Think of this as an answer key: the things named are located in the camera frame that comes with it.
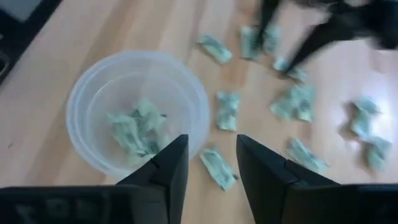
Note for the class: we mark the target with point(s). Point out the bills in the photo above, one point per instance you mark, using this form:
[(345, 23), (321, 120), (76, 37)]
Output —
[(124, 132)]

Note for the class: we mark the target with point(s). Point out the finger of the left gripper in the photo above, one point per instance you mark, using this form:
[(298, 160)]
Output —
[(268, 15), (320, 39)]

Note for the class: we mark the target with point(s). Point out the clear plastic cup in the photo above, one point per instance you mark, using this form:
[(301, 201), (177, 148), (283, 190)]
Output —
[(102, 93)]

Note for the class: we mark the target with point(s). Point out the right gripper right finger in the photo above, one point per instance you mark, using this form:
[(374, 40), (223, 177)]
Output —
[(280, 199)]

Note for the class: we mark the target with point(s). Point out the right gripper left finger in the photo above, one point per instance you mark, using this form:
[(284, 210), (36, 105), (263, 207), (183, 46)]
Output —
[(155, 199)]

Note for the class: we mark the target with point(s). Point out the black metal table frame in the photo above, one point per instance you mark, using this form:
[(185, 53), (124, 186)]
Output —
[(18, 40)]

